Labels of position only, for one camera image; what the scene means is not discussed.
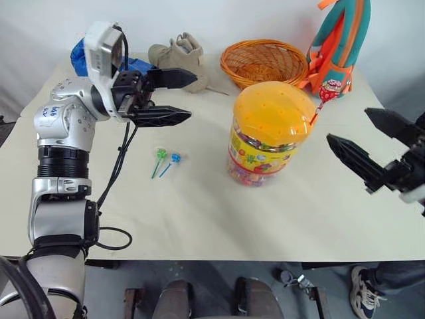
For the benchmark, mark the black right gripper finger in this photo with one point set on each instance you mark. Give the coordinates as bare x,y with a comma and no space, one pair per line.
395,124
358,159

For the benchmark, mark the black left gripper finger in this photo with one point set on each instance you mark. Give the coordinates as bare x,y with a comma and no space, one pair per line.
172,78
159,117

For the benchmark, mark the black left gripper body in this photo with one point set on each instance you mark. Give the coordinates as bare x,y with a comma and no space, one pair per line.
133,89

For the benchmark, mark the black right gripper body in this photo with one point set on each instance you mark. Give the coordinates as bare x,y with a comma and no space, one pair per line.
413,166

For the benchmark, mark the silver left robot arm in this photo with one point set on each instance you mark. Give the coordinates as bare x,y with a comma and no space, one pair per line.
63,116

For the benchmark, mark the orange perforated jar lid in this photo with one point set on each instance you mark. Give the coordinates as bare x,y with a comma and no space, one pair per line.
272,109

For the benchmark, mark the clear plastic candy jar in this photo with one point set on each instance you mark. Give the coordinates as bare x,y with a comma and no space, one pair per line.
255,163

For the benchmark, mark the beige suede boot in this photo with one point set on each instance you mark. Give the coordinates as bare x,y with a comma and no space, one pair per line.
192,56

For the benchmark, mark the green lollipop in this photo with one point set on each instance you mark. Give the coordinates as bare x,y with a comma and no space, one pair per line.
161,153

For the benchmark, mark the blue lollipop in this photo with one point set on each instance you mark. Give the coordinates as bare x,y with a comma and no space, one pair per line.
175,157

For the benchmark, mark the blue fabric bag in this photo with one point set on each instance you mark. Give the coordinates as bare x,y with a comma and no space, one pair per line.
78,60

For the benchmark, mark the red wrapped lollipop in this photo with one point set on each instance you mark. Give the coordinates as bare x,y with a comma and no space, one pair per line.
330,89

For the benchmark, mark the orange wicker basket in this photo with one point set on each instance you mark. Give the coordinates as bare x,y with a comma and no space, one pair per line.
265,66

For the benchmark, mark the teal and orange backpack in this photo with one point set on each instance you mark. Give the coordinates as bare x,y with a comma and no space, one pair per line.
345,40

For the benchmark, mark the person's leg in jeans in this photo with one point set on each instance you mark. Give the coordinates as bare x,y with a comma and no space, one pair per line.
401,276

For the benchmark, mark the white and navy sneaker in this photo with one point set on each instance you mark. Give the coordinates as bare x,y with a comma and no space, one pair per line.
363,295

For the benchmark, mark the black caster wheel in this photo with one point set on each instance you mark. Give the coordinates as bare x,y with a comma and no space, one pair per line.
286,277

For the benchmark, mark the dark rounded shape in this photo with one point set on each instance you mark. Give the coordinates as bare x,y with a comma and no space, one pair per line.
259,299
174,299

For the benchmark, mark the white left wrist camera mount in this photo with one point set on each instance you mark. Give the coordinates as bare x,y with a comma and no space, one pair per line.
96,60

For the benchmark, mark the rusty brown metal bracket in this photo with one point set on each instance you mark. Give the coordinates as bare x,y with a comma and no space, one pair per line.
321,304
133,304

